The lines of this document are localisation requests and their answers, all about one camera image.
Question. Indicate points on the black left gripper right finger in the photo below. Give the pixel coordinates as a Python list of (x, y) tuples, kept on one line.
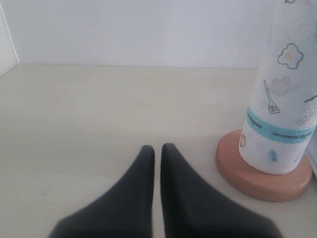
[(194, 209)]

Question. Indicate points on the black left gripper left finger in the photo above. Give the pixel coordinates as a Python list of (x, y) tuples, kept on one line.
[(124, 211)]

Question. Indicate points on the printed white paper towel roll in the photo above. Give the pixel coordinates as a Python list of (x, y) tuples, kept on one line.
[(282, 112)]

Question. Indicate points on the wooden paper towel holder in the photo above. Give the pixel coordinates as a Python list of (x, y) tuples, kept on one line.
[(254, 183)]

